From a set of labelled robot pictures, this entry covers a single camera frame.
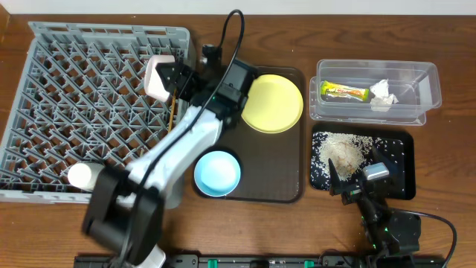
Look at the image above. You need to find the yellow round plate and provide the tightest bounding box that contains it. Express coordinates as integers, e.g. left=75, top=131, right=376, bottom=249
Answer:
left=242, top=74, right=303, bottom=134

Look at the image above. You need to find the spilled rice pile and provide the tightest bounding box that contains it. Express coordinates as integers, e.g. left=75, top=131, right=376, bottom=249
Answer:
left=310, top=130, right=405, bottom=197

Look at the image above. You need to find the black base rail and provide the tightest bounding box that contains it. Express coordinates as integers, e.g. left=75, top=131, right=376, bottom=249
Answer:
left=72, top=253, right=447, bottom=268

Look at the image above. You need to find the dark brown serving tray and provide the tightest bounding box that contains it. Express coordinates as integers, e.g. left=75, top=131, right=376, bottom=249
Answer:
left=194, top=66, right=306, bottom=204

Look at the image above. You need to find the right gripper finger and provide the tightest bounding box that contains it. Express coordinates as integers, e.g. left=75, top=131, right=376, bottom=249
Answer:
left=371, top=146, right=398, bottom=175
left=328, top=159, right=343, bottom=196

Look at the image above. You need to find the white bowl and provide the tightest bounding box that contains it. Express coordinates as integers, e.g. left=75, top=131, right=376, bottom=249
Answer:
left=144, top=55, right=175, bottom=102

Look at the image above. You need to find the light blue bowl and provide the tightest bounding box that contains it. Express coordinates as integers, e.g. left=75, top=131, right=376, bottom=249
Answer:
left=193, top=150, right=241, bottom=197

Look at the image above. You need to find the white tissue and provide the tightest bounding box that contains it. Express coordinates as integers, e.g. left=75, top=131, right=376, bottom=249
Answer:
left=370, top=80, right=399, bottom=112

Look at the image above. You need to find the black waste tray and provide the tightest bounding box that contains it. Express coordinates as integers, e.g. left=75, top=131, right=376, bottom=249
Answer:
left=310, top=123, right=416, bottom=200

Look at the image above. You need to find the green snack wrapper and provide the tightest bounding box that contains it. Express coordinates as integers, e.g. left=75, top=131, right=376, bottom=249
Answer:
left=320, top=80, right=370, bottom=101

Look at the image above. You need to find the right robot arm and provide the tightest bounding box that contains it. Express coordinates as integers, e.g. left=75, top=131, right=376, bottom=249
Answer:
left=328, top=147, right=421, bottom=267

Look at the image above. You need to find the clear plastic bin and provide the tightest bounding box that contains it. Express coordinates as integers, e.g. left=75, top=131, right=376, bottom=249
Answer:
left=309, top=60, right=442, bottom=126

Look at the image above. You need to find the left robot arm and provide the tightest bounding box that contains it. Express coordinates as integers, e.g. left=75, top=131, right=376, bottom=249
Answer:
left=68, top=55, right=258, bottom=267

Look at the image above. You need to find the grey plastic dish rack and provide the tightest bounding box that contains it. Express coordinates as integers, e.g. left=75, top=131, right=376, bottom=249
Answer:
left=1, top=22, right=196, bottom=204

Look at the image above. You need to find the wooden chopstick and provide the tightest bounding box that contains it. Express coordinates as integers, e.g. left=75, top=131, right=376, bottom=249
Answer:
left=167, top=89, right=177, bottom=133

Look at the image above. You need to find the white cup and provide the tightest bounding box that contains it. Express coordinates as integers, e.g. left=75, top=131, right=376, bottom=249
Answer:
left=67, top=162, right=105, bottom=191

